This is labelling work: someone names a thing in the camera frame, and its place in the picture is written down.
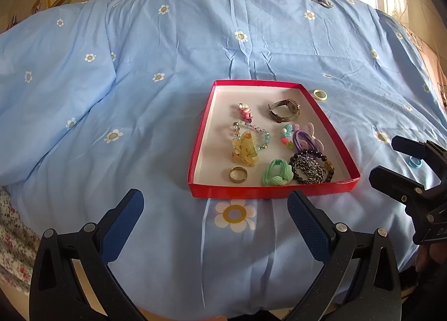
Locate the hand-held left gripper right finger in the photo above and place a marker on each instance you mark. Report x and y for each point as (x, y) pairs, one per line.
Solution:
(307, 223)

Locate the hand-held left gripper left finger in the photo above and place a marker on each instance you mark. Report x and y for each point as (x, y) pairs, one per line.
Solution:
(122, 223)

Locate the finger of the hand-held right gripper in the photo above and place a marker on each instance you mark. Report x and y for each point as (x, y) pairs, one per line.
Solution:
(387, 179)
(412, 146)

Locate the red shallow box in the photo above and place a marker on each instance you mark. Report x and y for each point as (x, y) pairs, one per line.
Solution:
(216, 153)

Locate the person's right hand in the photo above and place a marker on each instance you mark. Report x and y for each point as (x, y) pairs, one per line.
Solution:
(431, 258)

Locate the yellow hair claw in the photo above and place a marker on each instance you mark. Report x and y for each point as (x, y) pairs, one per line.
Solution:
(244, 150)

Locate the floral patterned cloth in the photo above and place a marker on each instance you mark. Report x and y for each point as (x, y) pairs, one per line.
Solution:
(14, 237)

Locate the gold wristwatch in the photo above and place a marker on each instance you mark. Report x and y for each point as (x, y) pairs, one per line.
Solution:
(279, 116)

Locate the pink bead charm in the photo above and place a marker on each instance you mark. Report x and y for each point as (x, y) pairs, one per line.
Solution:
(246, 113)

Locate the blue floral blanket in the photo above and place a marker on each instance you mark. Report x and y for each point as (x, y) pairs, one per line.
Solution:
(139, 97)

